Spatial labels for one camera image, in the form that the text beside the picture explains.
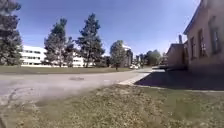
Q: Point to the grass strip beyond road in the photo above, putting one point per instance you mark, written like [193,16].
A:
[50,70]

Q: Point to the tall dark conifer tree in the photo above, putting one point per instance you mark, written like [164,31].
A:
[7,36]

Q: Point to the beige building with tall windows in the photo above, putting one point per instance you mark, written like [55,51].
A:
[208,40]

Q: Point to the white multi-storey building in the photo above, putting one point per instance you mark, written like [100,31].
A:
[31,55]

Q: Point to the small round-crowned tree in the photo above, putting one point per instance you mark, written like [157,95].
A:
[117,53]

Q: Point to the grey asphalt road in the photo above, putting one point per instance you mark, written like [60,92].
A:
[50,87]

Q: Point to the manhole cover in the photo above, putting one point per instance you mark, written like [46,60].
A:
[76,78]

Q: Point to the paved forecourt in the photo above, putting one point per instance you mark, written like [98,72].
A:
[180,80]

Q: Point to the pale concrete path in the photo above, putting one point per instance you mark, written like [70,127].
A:
[133,79]

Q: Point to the clump of trees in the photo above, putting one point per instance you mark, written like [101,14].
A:
[153,57]

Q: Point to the patchy grass ground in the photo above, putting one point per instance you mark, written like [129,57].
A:
[133,110]

